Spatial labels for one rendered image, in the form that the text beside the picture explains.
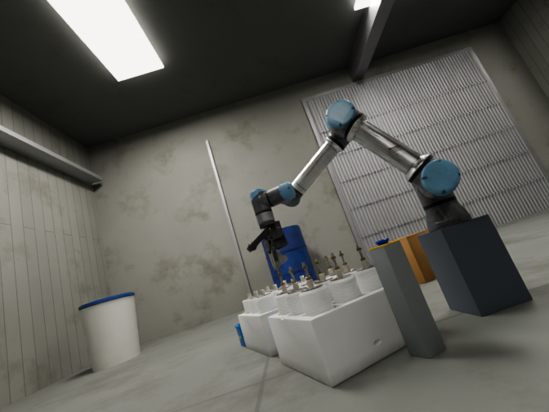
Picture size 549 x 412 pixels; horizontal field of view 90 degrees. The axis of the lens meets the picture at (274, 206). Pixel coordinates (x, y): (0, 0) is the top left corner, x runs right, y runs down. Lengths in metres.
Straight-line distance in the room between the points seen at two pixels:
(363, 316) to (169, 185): 4.19
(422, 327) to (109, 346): 2.89
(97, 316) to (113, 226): 2.04
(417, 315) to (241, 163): 4.00
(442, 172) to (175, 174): 4.24
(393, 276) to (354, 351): 0.24
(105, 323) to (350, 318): 2.72
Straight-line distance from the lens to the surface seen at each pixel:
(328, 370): 0.89
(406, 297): 0.88
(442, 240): 1.14
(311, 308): 0.91
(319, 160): 1.25
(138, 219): 4.87
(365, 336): 0.95
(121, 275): 4.89
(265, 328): 1.36
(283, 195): 1.13
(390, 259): 0.87
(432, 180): 1.05
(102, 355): 3.36
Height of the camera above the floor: 0.33
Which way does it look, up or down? 13 degrees up
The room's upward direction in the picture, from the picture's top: 18 degrees counter-clockwise
